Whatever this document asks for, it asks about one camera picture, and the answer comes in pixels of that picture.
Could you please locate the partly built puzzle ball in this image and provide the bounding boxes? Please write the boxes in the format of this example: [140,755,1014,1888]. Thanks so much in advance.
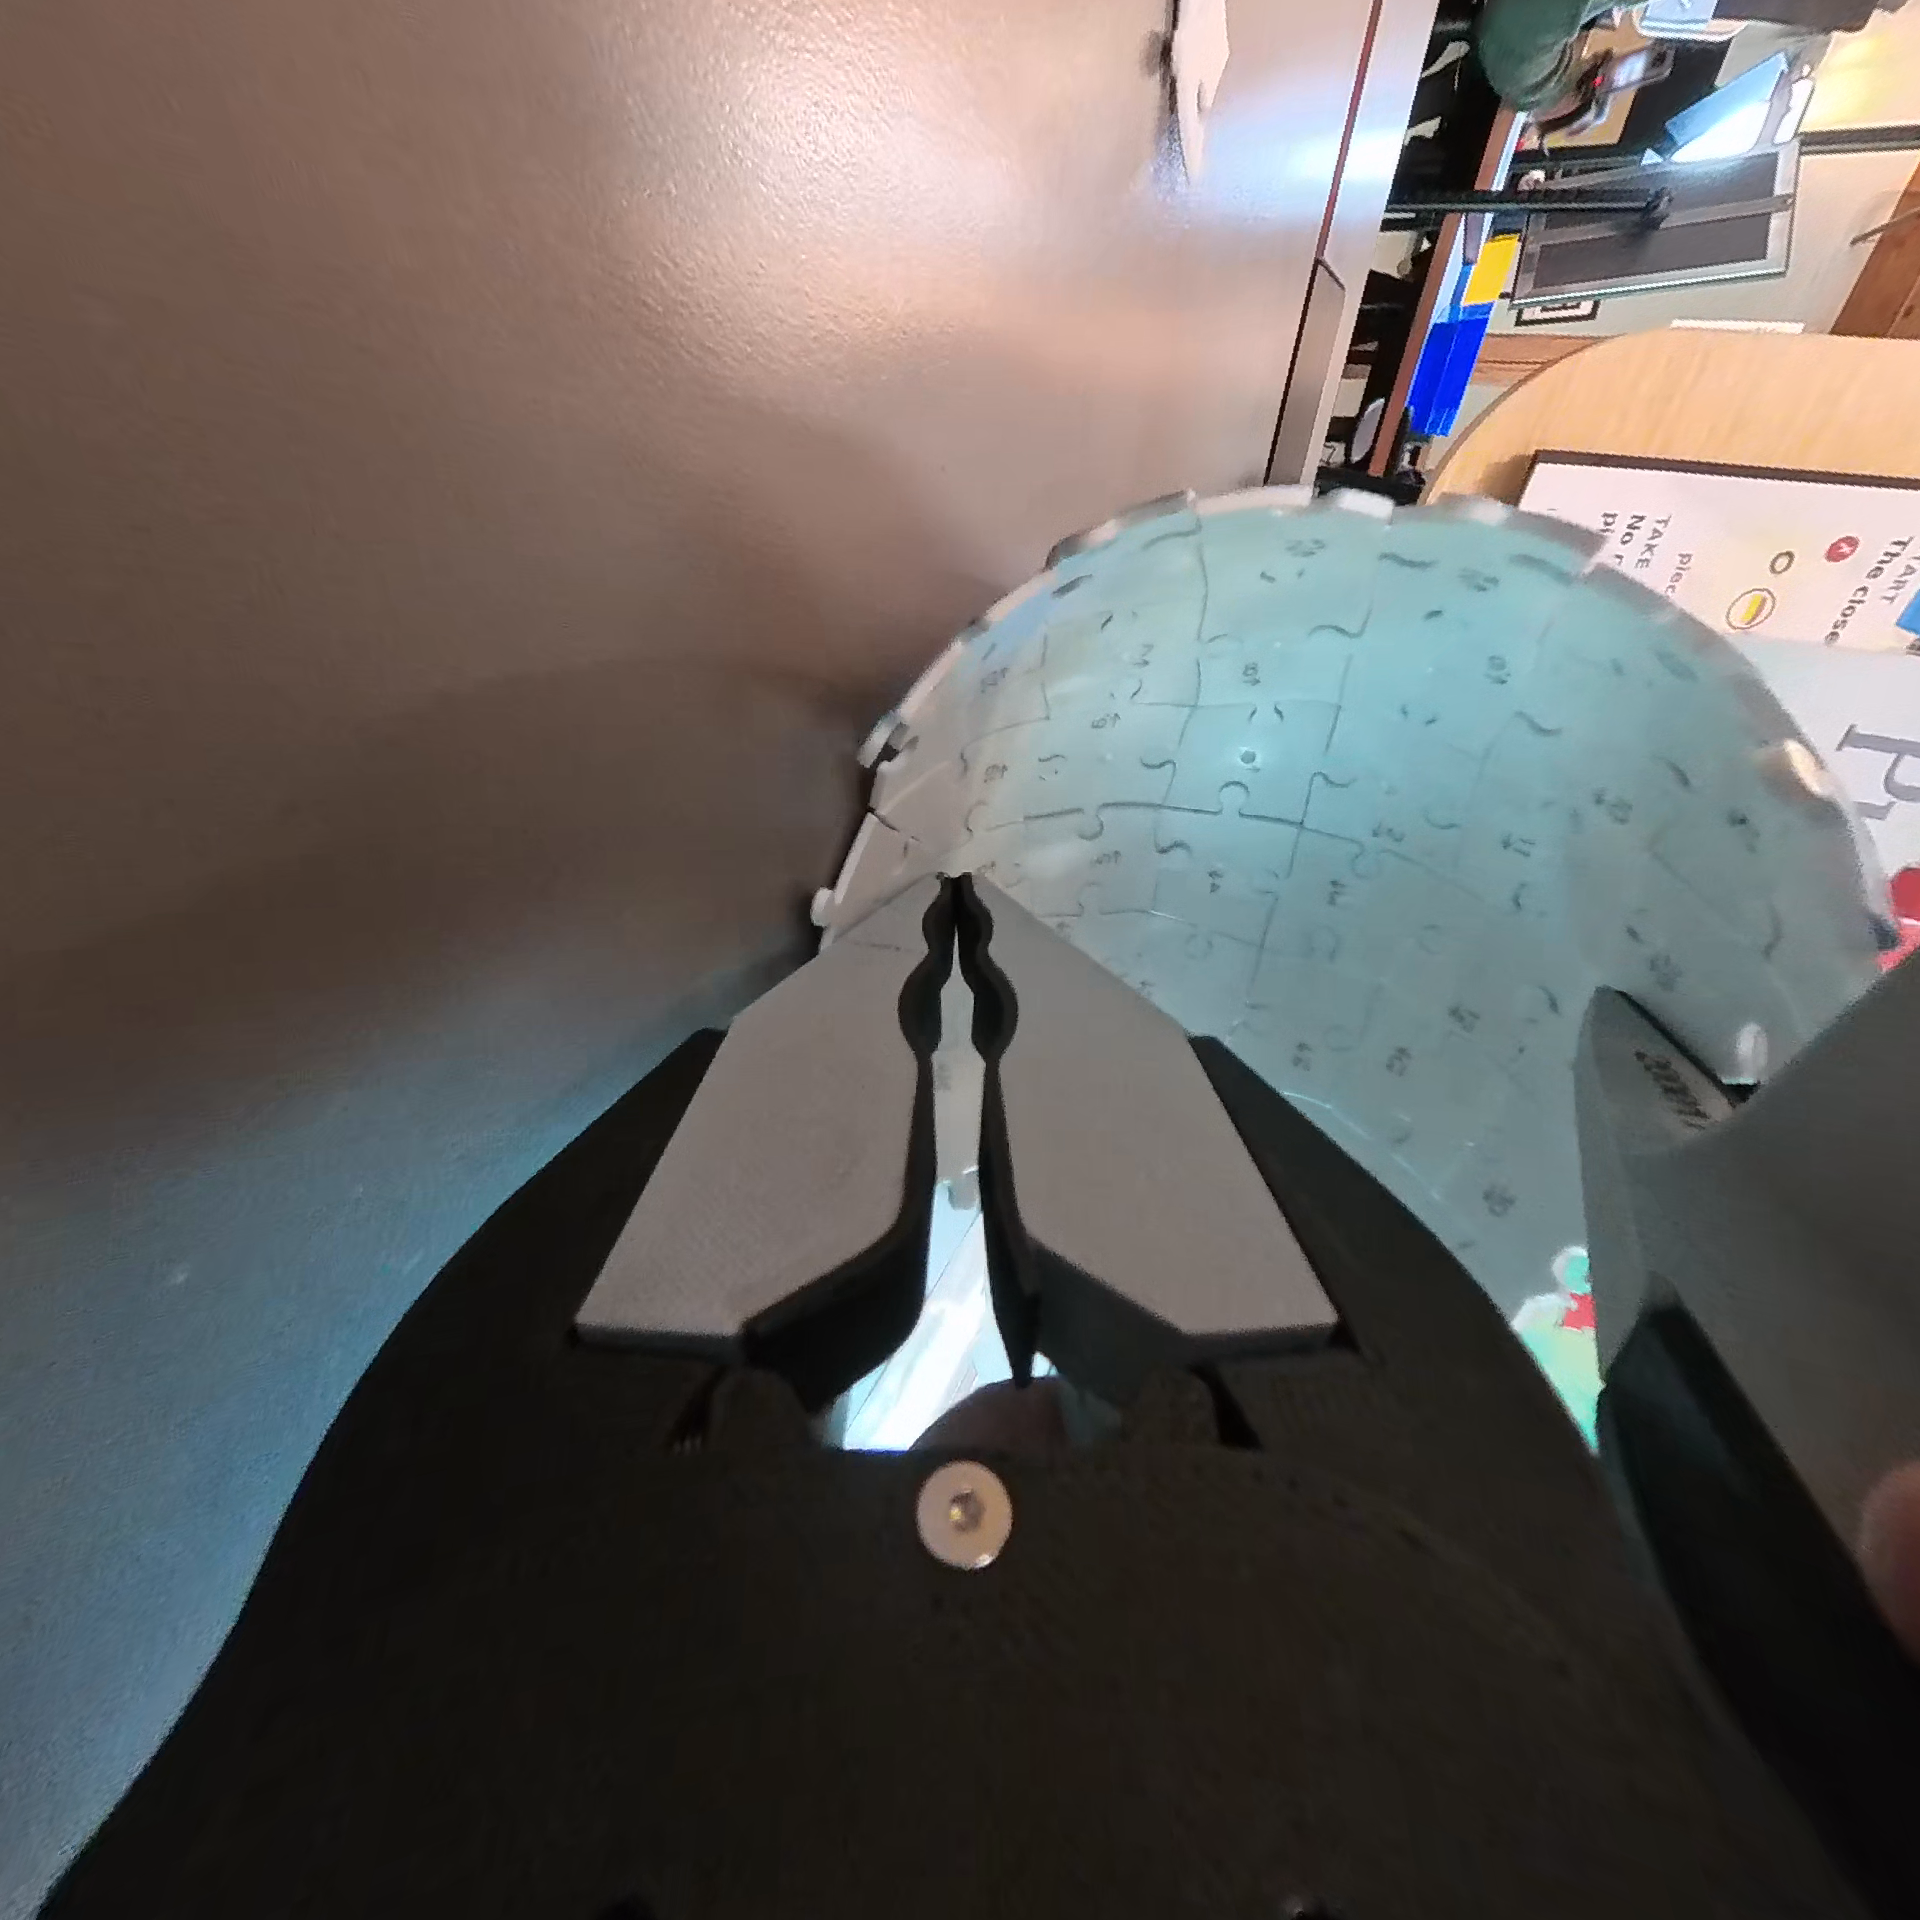
[808,487,1892,1460]

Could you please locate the black framed board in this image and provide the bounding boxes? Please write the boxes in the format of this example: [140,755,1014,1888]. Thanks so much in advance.
[1376,132,1807,309]

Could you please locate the white puzzle piece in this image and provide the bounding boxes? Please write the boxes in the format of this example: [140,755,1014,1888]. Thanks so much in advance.
[1159,0,1250,169]

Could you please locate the person's left hand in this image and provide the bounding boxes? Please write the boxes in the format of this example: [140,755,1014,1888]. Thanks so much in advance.
[1856,1464,1920,1613]

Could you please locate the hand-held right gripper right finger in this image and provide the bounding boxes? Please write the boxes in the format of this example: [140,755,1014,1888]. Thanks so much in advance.
[953,874,1338,1386]

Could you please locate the round wooden table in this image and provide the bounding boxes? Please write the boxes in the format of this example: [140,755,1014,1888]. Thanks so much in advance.
[1421,328,1920,505]

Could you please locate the blue storage bins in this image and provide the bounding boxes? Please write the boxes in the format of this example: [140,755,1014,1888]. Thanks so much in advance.
[1407,239,1519,441]

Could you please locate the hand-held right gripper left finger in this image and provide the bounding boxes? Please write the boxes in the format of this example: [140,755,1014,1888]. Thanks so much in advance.
[573,874,964,1416]

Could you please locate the printed puzzle box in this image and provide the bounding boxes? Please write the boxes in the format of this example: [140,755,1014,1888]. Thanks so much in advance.
[1746,639,1920,970]

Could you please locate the framed printed sign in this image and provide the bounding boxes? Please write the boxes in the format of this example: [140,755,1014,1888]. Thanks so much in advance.
[1511,449,1920,659]

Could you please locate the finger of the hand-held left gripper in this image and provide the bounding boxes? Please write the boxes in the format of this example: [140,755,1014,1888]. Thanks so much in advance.
[1572,971,1920,1501]

